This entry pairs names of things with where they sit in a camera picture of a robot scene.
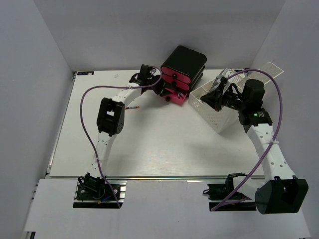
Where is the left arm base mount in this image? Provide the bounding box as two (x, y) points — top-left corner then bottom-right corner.
(73, 173), (126, 209)

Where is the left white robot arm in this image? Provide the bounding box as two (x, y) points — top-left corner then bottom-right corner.
(79, 65), (164, 181)

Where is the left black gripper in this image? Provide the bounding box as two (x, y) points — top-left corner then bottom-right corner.
(147, 75), (175, 98)

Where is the black pink drawer organizer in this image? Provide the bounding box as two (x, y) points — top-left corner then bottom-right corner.
(160, 45), (207, 105)

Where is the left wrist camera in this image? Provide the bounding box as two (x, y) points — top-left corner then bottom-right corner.
(150, 67), (159, 76)

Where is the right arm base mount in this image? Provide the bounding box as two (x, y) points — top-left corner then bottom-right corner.
(202, 173), (256, 212)

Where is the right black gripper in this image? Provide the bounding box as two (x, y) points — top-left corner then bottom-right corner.
(201, 82), (248, 112)

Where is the orange tipped pen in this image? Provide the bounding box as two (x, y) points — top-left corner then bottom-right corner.
(125, 106), (140, 110)

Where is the blue sticker label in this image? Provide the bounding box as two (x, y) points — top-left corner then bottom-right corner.
(77, 71), (94, 76)

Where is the white plastic file rack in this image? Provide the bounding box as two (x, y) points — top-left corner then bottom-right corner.
(188, 71), (273, 133)

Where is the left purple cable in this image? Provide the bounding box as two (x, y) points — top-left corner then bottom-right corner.
(79, 66), (162, 209)

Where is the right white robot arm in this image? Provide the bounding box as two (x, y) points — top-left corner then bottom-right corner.
(200, 79), (309, 215)

